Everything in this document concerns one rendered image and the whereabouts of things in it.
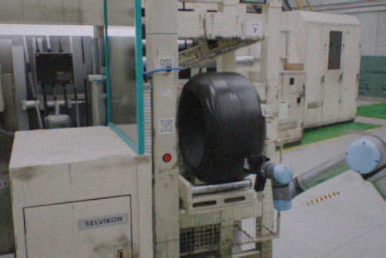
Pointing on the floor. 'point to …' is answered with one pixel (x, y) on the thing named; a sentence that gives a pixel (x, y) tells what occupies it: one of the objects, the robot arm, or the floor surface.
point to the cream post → (166, 147)
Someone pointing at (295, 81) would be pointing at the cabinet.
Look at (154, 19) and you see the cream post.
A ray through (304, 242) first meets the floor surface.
